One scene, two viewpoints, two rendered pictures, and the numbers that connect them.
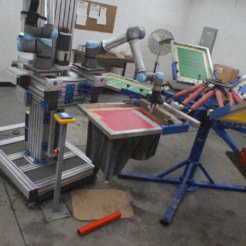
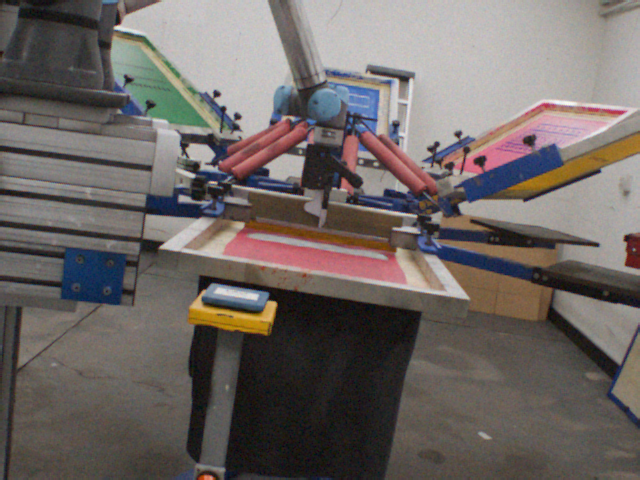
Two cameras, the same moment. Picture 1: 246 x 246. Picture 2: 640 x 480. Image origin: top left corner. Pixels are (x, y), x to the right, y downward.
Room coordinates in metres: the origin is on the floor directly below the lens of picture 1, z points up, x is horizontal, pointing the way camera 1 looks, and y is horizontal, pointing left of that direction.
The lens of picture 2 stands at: (1.02, 1.34, 1.26)
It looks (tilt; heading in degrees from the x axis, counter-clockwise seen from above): 9 degrees down; 307
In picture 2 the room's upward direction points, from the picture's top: 9 degrees clockwise
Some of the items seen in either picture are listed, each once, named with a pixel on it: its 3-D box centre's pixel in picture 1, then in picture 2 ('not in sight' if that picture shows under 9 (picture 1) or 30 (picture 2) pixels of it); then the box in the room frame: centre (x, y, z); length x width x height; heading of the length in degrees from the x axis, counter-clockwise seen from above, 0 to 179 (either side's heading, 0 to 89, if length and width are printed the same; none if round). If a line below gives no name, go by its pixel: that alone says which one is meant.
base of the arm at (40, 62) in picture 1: (43, 61); (54, 49); (2.02, 0.72, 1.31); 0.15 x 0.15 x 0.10
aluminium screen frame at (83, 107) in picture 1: (132, 116); (317, 249); (2.09, -0.07, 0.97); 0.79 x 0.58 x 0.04; 128
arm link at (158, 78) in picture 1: (158, 78); (331, 107); (2.24, -0.23, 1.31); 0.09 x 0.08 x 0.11; 64
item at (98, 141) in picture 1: (98, 144); (295, 385); (1.91, 0.16, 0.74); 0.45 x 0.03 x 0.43; 38
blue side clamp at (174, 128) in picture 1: (174, 128); (422, 250); (2.02, -0.43, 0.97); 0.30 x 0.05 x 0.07; 128
